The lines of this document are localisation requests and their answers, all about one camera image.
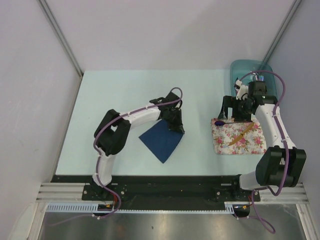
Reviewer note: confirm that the aluminium rail frame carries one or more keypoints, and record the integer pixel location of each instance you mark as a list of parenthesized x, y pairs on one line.
[(63, 215)]

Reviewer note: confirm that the teal plastic bin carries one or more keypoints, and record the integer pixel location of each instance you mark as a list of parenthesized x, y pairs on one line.
[(240, 67)]

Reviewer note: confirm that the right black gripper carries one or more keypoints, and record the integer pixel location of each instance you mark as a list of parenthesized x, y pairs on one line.
[(230, 101)]

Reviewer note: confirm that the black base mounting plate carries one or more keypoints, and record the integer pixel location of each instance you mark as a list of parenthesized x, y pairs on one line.
[(163, 193)]

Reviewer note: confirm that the gold knife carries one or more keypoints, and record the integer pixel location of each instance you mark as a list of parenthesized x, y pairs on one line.
[(241, 135)]

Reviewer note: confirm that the purple spoon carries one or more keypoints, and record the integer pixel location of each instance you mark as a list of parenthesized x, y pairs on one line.
[(220, 123)]

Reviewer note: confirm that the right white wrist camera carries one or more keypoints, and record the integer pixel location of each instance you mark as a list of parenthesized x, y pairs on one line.
[(241, 90)]

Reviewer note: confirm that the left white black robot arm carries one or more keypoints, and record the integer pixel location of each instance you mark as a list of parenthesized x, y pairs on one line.
[(112, 133)]

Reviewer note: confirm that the floral cloth mat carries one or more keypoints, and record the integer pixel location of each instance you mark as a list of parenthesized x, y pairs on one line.
[(253, 142)]

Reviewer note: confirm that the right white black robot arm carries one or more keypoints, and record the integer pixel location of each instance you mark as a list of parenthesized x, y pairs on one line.
[(282, 163)]

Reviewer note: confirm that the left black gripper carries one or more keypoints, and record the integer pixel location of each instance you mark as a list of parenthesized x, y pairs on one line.
[(177, 125)]

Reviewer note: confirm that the dark blue paper napkin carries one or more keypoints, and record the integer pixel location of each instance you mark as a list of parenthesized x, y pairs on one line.
[(161, 141)]

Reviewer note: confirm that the iridescent fork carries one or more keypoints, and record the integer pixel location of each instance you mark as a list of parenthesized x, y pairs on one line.
[(260, 78)]

